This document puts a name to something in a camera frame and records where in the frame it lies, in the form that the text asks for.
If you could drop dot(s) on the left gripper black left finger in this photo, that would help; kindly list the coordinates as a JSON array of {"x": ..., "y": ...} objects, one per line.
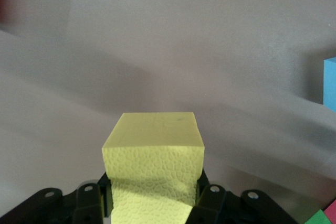
[{"x": 84, "y": 203}]

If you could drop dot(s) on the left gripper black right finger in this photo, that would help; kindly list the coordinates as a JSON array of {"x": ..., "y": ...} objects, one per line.
[{"x": 215, "y": 203}]

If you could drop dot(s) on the yellow foam cube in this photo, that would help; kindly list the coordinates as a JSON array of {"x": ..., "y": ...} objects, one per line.
[{"x": 152, "y": 140}]

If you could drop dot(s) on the green foam cube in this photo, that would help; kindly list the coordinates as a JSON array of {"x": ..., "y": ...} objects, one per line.
[{"x": 317, "y": 217}]

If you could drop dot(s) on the brown table mat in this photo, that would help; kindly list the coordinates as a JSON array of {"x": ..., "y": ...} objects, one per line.
[{"x": 157, "y": 51}]

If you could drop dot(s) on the light blue foam cube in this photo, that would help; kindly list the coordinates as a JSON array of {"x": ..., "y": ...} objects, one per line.
[{"x": 330, "y": 82}]

